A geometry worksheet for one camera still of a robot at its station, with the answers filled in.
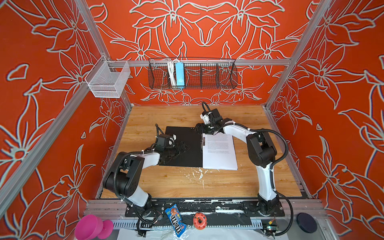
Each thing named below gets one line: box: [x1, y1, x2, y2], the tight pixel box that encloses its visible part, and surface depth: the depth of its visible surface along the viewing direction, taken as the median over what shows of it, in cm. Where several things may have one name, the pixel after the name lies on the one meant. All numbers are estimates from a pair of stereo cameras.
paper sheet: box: [202, 132, 238, 171], surface depth 96 cm
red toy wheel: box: [192, 212, 208, 230], surface depth 70 cm
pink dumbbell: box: [75, 214, 114, 240], surface depth 59 cm
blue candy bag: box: [165, 203, 187, 238], surface depth 71 cm
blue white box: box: [175, 62, 185, 89], surface depth 92 cm
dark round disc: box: [296, 212, 318, 234], surface depth 70 cm
